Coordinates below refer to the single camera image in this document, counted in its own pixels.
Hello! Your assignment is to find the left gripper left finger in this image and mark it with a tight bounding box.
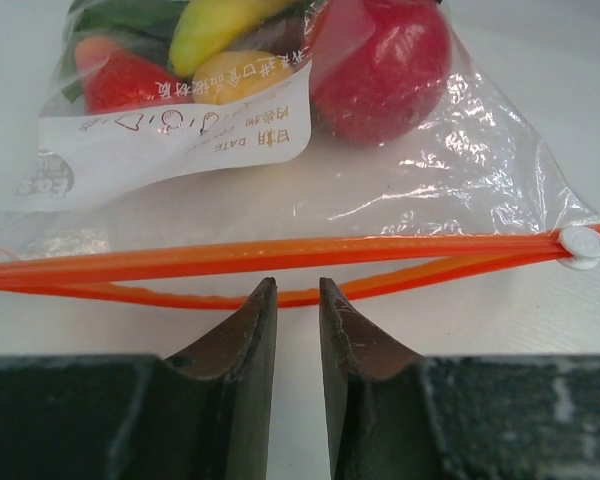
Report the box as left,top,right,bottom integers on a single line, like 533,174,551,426
162,277,279,480

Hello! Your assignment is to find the long purple fake eggplant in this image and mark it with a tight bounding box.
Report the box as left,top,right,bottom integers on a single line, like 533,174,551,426
230,16,315,55

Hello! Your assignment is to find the red yellow fake pear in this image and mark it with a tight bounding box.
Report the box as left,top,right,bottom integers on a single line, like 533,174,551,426
74,36,192,115

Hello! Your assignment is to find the green fake leaf vegetable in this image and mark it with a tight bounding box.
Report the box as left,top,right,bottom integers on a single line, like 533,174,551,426
56,0,188,103

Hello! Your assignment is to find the clear zip top bag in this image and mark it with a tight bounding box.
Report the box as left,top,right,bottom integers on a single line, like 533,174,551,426
0,1,600,310

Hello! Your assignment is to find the yellow fake banana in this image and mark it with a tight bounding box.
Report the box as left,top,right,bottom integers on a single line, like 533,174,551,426
169,0,296,78

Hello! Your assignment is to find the orange fake fruit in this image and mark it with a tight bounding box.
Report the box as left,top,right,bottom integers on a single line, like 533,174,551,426
191,50,294,105

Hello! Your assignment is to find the red fake apple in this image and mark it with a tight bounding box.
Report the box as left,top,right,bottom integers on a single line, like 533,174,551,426
305,1,452,145

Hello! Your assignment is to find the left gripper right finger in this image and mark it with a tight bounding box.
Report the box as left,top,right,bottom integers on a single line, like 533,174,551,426
319,278,442,479

